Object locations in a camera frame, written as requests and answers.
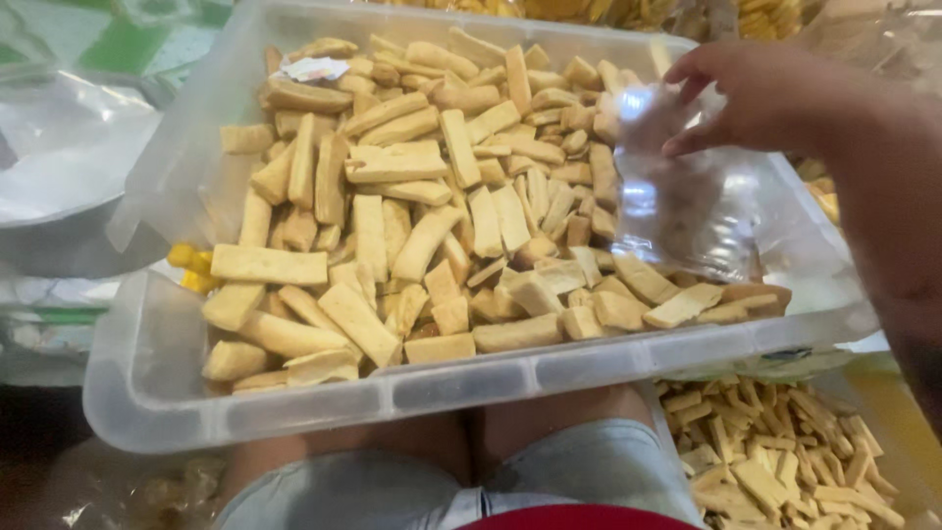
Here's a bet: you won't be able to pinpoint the person's right hand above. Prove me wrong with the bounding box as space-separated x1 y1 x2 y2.
661 40 855 159

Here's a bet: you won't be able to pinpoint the clear bag of pale snacks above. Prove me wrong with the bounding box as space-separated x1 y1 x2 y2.
43 440 231 530

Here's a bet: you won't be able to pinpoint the pile of thin biscuit sticks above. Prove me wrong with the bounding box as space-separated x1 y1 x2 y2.
656 374 908 530

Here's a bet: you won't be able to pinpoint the small clear plastic bag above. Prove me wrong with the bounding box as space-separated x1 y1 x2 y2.
611 84 763 285

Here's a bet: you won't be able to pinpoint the person's grey shorts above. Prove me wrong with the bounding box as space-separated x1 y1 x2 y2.
213 420 705 530

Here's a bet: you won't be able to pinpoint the person's legs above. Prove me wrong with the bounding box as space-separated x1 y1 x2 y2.
219 383 657 503

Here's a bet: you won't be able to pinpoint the green and white sheet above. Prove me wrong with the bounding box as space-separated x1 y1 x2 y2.
0 0 235 76

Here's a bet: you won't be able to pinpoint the yellow snack pieces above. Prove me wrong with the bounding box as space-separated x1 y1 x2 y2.
166 243 223 296

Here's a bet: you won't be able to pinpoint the person's red shirt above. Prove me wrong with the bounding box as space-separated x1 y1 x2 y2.
456 504 700 530

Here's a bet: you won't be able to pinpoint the white paper scrap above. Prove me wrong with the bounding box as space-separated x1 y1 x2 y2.
270 56 351 83

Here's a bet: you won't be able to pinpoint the clear bag with yellow chips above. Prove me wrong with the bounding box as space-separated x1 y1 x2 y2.
787 0 942 231

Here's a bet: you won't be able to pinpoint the pile of thick biscuit sticks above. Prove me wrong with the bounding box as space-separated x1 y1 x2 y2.
200 28 794 396

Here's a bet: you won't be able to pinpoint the bags of yellow snacks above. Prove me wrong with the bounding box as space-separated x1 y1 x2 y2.
366 0 811 42

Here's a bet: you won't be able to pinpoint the large crumpled clear plastic bag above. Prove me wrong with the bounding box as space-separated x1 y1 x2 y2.
0 62 175 281

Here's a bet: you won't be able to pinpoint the stack of green-edged clear packets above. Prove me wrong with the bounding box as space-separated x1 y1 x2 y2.
0 277 125 388

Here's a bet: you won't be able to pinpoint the large clear plastic tub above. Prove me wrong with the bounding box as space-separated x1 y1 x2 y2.
82 0 881 454

